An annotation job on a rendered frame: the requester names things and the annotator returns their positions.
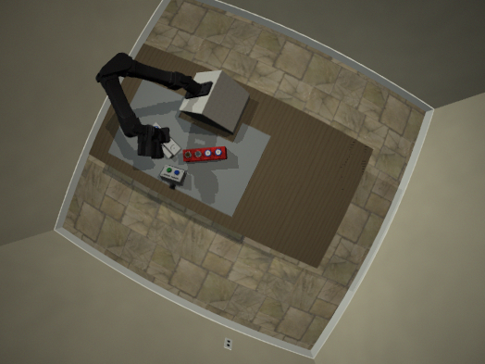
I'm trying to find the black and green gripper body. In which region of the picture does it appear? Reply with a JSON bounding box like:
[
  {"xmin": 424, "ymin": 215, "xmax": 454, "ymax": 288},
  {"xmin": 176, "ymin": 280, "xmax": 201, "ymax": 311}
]
[{"xmin": 158, "ymin": 127, "xmax": 170, "ymax": 143}]

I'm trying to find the grey control panel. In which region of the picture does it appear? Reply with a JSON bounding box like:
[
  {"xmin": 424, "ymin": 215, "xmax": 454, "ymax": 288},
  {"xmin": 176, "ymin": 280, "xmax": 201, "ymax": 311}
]
[{"xmin": 160, "ymin": 165, "xmax": 187, "ymax": 190}]

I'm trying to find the red tube rack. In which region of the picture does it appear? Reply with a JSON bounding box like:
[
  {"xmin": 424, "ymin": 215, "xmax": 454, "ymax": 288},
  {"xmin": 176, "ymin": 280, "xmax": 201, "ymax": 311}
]
[{"xmin": 183, "ymin": 146, "xmax": 227, "ymax": 162}]

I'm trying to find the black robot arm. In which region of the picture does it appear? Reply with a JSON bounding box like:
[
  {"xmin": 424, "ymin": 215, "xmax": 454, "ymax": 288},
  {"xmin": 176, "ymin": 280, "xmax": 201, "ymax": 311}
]
[{"xmin": 95, "ymin": 53, "xmax": 213, "ymax": 159}]

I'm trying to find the grey flat mat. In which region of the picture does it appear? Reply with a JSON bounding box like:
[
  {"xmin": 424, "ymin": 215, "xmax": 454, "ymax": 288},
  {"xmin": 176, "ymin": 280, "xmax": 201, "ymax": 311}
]
[{"xmin": 108, "ymin": 80, "xmax": 270, "ymax": 217}]

